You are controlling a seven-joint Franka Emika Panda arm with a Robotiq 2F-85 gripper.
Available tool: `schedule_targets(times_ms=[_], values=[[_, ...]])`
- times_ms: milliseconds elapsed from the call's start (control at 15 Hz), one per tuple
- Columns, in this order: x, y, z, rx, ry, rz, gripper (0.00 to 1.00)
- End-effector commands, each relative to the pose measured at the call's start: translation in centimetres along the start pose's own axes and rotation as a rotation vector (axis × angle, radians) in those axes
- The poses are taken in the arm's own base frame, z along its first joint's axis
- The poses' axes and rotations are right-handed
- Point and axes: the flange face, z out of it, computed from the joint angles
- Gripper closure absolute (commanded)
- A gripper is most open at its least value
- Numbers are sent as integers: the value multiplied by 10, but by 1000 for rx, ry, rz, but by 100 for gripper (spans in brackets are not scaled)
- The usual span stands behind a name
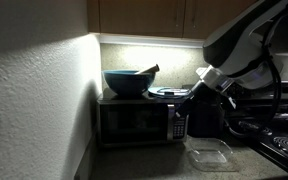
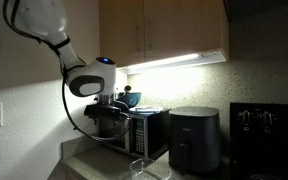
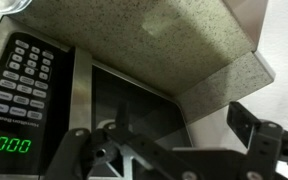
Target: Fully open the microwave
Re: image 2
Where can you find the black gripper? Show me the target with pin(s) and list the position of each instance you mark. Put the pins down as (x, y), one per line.
(112, 128)

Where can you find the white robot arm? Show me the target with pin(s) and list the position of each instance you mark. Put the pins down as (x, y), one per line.
(47, 20)

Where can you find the black steel microwave body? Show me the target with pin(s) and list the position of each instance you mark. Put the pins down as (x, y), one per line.
(152, 133)

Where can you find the blue bowl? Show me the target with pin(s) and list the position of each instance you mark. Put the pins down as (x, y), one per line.
(132, 99)

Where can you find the light blue plate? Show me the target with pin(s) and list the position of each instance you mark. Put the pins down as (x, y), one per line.
(146, 109)

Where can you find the wooden pestle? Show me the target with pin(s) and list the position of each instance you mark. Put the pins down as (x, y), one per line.
(128, 88)

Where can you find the clear glass container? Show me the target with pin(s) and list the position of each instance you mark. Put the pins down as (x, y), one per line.
(149, 170)

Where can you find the black air fryer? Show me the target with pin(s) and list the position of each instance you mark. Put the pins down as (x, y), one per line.
(194, 140)

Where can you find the black stove knob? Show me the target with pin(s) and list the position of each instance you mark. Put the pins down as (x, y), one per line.
(245, 118)
(266, 119)

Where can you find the black electric stove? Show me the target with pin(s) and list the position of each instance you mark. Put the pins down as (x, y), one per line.
(267, 150)

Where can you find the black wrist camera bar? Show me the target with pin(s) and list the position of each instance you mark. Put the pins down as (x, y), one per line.
(105, 111)

